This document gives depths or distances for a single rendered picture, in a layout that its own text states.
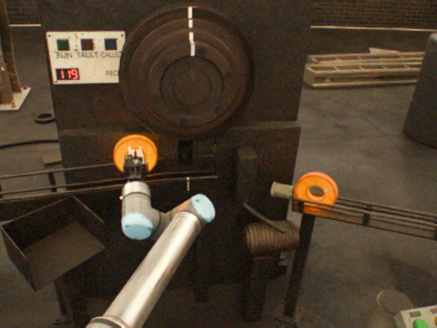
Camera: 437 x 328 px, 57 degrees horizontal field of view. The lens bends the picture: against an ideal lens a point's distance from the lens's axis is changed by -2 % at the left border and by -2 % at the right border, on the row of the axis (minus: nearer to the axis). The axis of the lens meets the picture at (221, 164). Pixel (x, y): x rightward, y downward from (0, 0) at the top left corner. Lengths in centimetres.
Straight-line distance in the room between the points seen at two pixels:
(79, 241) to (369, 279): 152
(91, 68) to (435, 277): 202
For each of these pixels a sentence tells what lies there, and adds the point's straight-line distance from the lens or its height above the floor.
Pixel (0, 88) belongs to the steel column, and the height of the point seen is 19.
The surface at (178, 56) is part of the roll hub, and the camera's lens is 131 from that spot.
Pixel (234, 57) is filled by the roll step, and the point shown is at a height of 120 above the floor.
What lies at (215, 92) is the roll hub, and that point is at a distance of 138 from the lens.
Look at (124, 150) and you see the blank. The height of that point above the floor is 85.
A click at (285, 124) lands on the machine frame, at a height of 87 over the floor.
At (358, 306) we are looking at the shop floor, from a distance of 222.
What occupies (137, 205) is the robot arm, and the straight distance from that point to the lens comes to 128.
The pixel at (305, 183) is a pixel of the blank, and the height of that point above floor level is 74.
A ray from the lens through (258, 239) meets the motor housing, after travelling 165.
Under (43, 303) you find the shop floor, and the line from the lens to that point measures 219.
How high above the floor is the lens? 158
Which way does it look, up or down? 31 degrees down
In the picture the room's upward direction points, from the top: 3 degrees clockwise
